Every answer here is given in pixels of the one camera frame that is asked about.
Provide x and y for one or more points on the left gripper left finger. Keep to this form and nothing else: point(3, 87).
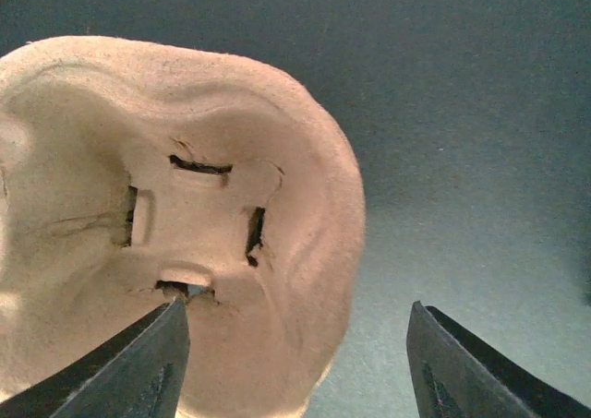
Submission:
point(139, 372)

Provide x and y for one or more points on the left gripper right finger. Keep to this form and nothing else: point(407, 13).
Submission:
point(456, 374)

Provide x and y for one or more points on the brown pulp cup carrier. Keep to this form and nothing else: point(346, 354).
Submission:
point(133, 173)

